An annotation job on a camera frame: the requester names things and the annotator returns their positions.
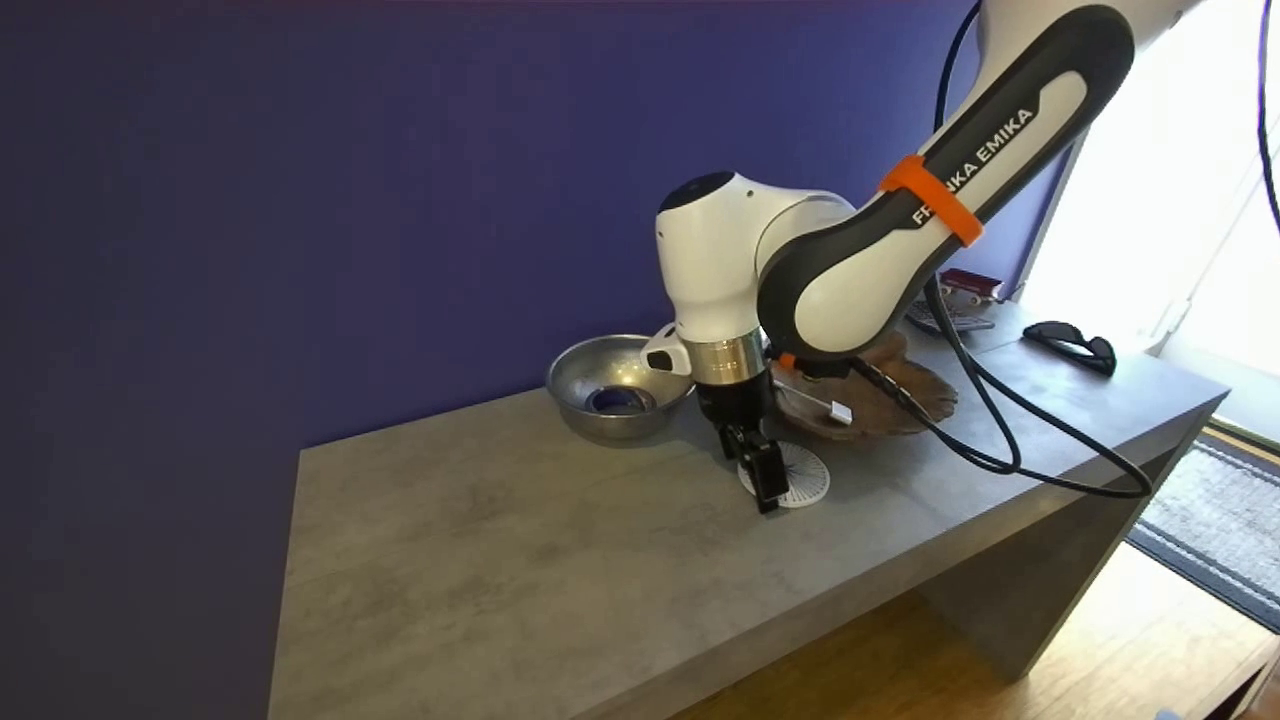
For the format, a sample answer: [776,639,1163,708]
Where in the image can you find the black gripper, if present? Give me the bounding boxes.
[693,371,790,520]

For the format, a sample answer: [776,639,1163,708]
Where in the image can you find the white circular disc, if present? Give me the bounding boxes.
[735,443,834,517]

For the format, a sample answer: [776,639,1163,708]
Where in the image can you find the small white spoon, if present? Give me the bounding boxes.
[776,379,855,433]

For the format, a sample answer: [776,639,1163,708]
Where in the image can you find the silver metal bowl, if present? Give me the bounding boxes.
[543,330,698,448]

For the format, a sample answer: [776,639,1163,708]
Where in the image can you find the brown wooden tray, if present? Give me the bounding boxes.
[772,322,961,443]

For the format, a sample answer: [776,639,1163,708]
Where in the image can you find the grey concrete-look cabinet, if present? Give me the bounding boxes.
[264,297,1230,720]

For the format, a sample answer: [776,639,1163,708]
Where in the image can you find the black sunglasses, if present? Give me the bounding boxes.
[1021,317,1118,379]

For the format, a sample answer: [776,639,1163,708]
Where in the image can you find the grey doormat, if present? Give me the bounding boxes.
[1129,433,1280,630]

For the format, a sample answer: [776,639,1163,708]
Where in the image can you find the black cable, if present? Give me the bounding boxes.
[1251,0,1280,232]
[852,272,1159,505]

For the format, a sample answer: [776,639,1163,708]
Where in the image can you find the orange cable strap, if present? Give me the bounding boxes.
[879,153,988,249]

